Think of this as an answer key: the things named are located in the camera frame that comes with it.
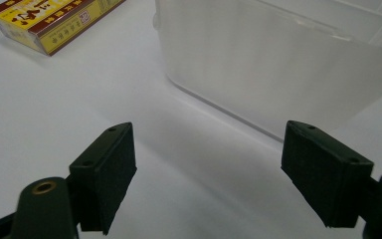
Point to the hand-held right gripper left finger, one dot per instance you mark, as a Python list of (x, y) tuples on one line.
[(106, 172)]

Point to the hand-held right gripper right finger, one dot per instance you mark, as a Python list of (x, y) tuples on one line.
[(325, 179)]

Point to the translucent plastic storage box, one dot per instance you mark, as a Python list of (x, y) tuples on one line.
[(278, 59)]

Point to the yellow and red carton box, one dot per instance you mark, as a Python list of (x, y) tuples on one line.
[(51, 20)]

